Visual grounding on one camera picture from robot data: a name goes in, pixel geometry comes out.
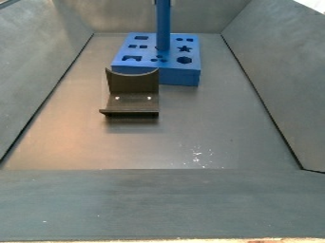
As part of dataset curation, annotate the blue shape-sorter block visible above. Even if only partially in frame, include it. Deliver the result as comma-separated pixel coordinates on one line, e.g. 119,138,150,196
111,32,201,86

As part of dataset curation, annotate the black curved cradle stand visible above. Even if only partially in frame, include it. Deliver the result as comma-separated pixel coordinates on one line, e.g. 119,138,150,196
99,69,159,116

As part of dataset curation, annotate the blue cylinder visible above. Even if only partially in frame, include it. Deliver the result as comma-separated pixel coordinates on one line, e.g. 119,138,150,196
155,0,171,51

